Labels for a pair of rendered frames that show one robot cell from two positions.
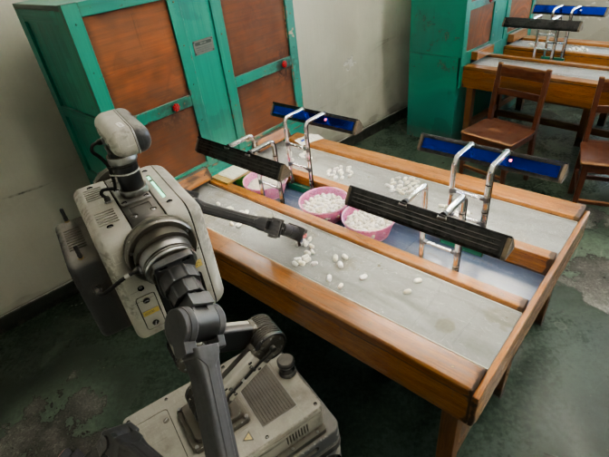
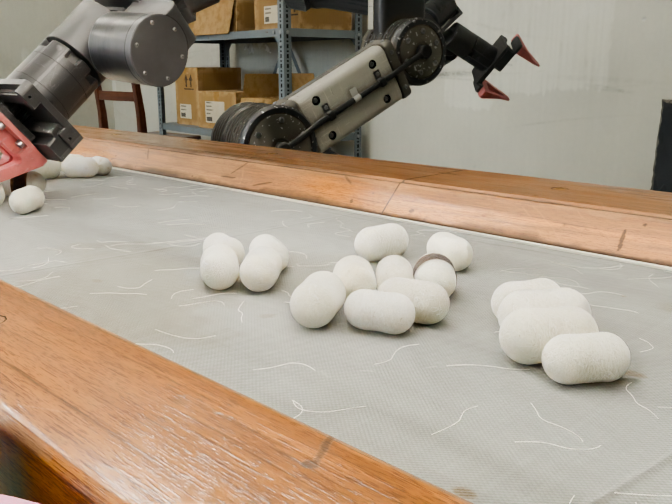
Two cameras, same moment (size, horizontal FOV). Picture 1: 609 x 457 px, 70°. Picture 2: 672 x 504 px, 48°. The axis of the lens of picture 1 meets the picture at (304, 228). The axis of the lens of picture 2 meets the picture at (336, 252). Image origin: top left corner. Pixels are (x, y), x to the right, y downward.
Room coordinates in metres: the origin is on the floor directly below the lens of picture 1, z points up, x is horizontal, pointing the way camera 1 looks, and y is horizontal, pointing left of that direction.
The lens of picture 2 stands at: (2.27, 0.30, 0.85)
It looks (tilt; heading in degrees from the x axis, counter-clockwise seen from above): 14 degrees down; 179
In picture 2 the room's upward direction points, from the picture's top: straight up
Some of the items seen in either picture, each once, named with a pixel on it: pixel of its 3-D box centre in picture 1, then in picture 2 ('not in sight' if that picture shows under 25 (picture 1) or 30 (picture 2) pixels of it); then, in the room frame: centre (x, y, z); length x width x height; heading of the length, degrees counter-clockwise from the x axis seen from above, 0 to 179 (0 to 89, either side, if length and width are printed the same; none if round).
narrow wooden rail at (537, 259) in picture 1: (368, 203); not in sight; (1.95, -0.35, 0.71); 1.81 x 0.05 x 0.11; 45
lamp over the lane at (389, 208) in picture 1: (420, 216); not in sight; (1.26, -0.41, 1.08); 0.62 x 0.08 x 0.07; 45
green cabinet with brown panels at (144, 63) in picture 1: (187, 71); not in sight; (2.69, 0.57, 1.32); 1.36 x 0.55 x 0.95; 135
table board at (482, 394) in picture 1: (539, 299); not in sight; (1.18, -0.88, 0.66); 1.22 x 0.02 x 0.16; 135
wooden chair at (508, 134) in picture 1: (499, 131); not in sight; (3.17, -1.63, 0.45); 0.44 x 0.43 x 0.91; 34
